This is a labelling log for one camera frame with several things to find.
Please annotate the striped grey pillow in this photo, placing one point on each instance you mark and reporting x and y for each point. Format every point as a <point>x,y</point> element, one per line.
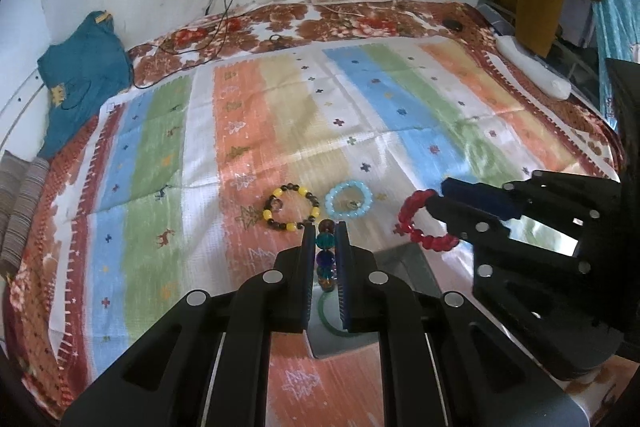
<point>21,187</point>

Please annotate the striped colourful blanket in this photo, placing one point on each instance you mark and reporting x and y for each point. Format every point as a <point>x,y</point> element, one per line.
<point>173,180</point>

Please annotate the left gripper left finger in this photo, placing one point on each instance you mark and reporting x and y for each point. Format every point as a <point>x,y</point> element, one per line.
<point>205,362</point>

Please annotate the white bolster pillow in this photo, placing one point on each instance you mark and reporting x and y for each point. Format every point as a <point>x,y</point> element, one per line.
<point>553,85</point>

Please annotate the teal blue garment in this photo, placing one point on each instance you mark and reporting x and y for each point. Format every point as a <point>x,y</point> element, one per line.
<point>81,73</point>

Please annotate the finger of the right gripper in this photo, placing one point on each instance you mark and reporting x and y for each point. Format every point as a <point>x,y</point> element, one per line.
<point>493,200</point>
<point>483,231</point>

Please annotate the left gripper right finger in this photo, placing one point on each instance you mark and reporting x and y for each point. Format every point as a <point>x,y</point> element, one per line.
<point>443,362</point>

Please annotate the small black object on bed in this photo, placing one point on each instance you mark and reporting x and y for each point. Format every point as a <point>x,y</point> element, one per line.
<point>453,25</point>

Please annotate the turquoise curtain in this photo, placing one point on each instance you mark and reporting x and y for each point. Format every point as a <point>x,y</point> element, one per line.
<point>617,30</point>

